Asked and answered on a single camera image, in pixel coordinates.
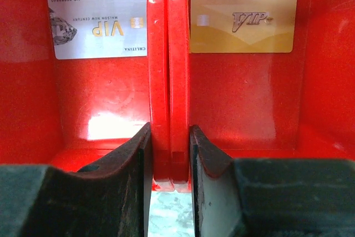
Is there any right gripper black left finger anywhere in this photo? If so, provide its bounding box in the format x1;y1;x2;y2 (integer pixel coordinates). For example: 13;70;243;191
1;124;152;236

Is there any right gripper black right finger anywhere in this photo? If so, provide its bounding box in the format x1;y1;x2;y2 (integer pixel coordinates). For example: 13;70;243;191
190;125;354;236

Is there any red bin with gold card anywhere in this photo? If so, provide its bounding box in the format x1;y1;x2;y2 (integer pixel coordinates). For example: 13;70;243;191
168;0;354;191

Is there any red bin with silver card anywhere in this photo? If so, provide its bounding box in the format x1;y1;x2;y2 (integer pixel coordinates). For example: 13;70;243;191
1;0;173;190

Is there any silver VIP card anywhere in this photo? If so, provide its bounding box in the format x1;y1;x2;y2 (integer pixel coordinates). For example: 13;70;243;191
47;0;148;60

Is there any gold VIP card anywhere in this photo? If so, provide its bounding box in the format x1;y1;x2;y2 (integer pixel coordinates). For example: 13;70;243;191
190;0;297;53

